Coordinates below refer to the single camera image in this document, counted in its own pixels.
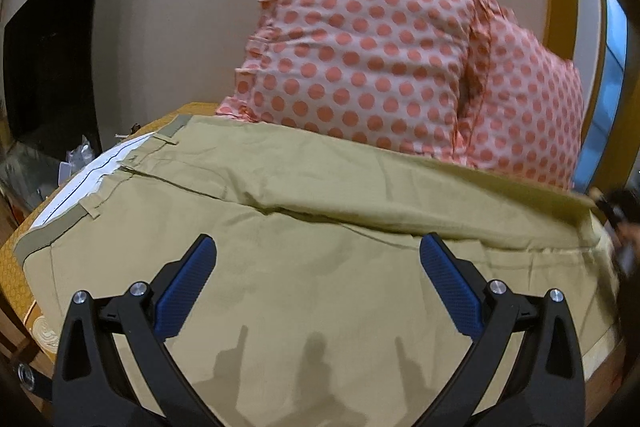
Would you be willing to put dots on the round metal knob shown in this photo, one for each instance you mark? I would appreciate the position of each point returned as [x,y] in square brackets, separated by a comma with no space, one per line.
[27,377]

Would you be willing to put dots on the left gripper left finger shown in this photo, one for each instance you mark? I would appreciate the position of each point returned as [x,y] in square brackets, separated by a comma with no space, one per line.
[90,385]

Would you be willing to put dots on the left polka dot pillow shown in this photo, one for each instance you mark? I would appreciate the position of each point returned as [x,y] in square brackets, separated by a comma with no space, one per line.
[385,73]

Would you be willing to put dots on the cluttered bedside table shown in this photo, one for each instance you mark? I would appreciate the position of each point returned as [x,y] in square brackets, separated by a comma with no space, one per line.
[29,177]

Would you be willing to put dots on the yellow patterned bed sheet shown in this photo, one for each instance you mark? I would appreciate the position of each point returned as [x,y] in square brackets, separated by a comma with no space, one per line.
[608,350]

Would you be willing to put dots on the window with wooden frame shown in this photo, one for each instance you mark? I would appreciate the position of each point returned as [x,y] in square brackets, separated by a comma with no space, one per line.
[601,38]

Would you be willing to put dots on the polka dot pillow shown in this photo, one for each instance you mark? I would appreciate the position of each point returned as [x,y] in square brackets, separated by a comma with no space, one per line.
[521,105]
[385,73]

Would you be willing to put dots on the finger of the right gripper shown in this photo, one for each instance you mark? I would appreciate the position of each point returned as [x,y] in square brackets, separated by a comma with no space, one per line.
[619,206]

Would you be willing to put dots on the right polka dot pillow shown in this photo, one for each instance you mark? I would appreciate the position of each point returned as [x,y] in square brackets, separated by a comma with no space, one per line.
[521,105]

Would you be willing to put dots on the khaki beige pants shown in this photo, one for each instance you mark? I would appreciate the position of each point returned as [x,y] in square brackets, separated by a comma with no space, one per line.
[318,312]

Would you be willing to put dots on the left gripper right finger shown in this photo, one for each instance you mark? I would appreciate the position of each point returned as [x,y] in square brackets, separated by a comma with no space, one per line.
[546,384]

